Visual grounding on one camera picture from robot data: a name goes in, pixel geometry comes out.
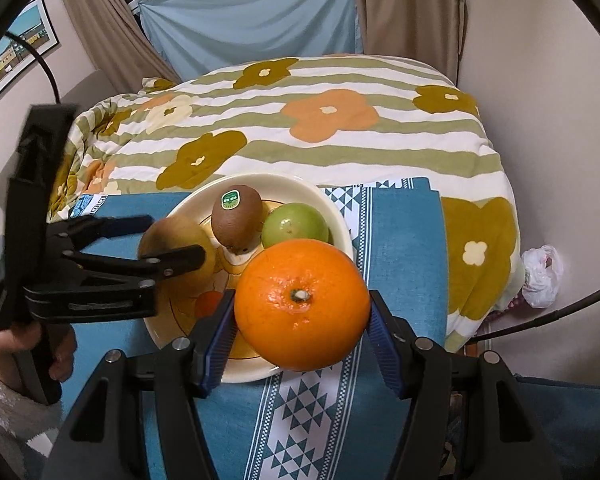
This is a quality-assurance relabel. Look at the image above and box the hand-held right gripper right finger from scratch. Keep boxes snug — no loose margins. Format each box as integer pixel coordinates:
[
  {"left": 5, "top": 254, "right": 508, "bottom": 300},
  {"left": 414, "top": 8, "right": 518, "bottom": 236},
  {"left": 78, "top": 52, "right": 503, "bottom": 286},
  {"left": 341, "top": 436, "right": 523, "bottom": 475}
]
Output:
[{"left": 367, "top": 290, "right": 563, "bottom": 480}]

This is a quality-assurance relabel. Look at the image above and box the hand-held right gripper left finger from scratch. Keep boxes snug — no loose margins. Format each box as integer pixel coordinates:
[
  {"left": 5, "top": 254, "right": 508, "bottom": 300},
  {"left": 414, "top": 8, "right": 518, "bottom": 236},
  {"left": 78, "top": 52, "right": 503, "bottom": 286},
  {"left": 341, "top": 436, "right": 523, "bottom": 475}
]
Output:
[{"left": 40, "top": 290, "right": 238, "bottom": 480}]

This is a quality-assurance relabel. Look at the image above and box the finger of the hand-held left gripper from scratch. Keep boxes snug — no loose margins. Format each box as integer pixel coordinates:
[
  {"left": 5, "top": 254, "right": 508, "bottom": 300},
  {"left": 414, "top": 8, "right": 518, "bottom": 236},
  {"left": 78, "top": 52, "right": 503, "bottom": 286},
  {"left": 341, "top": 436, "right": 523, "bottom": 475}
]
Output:
[
  {"left": 62, "top": 245, "right": 207, "bottom": 288},
  {"left": 45, "top": 214, "right": 157, "bottom": 257}
]

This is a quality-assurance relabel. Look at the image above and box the yellow-red apple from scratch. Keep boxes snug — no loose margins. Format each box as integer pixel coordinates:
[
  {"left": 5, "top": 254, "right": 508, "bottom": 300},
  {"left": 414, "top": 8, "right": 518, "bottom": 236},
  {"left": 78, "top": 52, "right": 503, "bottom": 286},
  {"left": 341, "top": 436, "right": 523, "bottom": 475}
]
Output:
[{"left": 139, "top": 216, "right": 217, "bottom": 307}]

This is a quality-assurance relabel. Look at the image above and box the cream bowl with cartoon print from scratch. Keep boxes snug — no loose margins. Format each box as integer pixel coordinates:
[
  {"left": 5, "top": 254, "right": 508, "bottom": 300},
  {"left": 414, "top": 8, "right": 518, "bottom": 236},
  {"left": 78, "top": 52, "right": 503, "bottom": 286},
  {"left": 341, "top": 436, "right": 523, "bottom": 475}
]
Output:
[{"left": 142, "top": 173, "right": 355, "bottom": 385}]

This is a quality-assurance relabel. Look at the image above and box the large orange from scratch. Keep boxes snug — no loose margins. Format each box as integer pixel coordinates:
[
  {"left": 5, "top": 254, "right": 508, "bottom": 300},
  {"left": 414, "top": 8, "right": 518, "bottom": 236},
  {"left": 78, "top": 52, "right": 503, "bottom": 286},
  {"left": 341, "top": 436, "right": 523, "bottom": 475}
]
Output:
[{"left": 234, "top": 239, "right": 372, "bottom": 372}]

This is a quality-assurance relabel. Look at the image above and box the brown kiwi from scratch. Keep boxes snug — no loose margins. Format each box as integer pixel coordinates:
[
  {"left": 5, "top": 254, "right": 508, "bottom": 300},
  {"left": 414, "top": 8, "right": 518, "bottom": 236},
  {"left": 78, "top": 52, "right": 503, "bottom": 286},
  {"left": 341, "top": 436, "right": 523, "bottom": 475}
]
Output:
[{"left": 211, "top": 185, "right": 263, "bottom": 253}]

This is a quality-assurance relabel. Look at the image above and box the large green fruit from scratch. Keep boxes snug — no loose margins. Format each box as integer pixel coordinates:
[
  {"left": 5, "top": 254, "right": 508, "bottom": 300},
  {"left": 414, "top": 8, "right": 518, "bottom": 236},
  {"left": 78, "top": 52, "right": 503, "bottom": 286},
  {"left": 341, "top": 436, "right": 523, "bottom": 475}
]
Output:
[{"left": 261, "top": 202, "right": 329, "bottom": 250}]

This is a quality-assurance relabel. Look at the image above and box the person's left forearm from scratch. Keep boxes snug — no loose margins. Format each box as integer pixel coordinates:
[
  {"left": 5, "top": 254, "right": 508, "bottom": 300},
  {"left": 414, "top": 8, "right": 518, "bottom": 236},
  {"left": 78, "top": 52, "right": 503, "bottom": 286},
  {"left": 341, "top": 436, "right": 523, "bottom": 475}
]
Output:
[{"left": 0, "top": 330, "right": 63, "bottom": 458}]

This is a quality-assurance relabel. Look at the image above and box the person's left hand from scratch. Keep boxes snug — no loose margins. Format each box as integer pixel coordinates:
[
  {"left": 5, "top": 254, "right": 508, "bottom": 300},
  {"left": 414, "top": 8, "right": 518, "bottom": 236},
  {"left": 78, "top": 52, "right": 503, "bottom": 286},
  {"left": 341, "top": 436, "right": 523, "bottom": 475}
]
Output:
[{"left": 0, "top": 321, "right": 78, "bottom": 386}]

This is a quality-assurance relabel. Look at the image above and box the mandala patterned cloth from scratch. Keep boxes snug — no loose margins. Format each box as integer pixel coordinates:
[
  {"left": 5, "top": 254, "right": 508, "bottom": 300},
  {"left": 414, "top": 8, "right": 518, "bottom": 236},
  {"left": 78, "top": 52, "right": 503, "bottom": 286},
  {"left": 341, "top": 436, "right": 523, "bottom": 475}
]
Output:
[{"left": 74, "top": 192, "right": 112, "bottom": 217}]

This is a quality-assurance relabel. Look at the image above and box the blue tablecloth with triangle band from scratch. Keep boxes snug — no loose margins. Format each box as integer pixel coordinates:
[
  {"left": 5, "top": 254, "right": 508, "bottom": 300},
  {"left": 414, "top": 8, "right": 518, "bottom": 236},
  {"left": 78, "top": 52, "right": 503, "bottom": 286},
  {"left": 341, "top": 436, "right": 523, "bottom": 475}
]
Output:
[{"left": 75, "top": 176, "right": 451, "bottom": 480}]

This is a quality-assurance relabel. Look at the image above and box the grey padded headboard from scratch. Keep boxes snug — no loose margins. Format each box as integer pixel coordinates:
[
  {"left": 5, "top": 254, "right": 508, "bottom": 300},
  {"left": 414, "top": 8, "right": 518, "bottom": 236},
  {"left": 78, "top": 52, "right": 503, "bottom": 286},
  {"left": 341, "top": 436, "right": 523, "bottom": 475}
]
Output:
[{"left": 55, "top": 71, "right": 136, "bottom": 116}]

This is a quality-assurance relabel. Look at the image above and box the white plastic bag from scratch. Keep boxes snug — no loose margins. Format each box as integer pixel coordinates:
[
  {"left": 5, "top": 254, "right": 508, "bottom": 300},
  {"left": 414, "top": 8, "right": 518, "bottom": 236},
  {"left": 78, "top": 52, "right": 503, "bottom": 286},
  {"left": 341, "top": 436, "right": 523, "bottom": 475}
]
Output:
[{"left": 521, "top": 245, "right": 565, "bottom": 309}]

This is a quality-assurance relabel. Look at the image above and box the beige curtain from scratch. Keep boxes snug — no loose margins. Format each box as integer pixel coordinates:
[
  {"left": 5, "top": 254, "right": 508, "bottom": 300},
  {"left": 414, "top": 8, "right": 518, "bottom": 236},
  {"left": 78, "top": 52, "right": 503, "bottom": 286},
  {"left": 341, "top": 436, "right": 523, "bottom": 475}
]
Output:
[
  {"left": 55, "top": 0, "right": 181, "bottom": 97},
  {"left": 347, "top": 0, "right": 465, "bottom": 87}
]

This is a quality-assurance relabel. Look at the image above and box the striped flower blanket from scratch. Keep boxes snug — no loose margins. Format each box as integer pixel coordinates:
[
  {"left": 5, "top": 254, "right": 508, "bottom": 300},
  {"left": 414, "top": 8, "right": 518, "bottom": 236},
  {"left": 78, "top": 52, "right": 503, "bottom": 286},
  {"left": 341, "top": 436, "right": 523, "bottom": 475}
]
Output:
[{"left": 47, "top": 52, "right": 523, "bottom": 353}]

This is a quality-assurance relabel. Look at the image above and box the light blue hanging cloth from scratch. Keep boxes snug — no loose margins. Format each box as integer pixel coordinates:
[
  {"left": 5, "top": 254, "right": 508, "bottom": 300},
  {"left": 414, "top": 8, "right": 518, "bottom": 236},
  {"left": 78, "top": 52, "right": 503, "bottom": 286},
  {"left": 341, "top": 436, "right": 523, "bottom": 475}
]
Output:
[{"left": 139, "top": 0, "right": 358, "bottom": 83}]

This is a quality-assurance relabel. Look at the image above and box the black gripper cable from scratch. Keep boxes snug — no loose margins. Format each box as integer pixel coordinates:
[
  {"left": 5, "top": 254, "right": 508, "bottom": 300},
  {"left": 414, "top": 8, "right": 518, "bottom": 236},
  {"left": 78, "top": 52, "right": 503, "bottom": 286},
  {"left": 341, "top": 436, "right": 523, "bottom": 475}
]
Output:
[{"left": 2, "top": 32, "right": 61, "bottom": 107}]

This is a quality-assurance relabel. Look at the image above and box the wall poster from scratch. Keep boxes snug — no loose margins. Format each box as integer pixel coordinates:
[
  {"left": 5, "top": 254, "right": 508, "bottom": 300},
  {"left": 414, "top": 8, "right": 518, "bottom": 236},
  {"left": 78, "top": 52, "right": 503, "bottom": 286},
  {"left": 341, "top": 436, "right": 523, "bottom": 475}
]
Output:
[{"left": 0, "top": 0, "right": 61, "bottom": 111}]

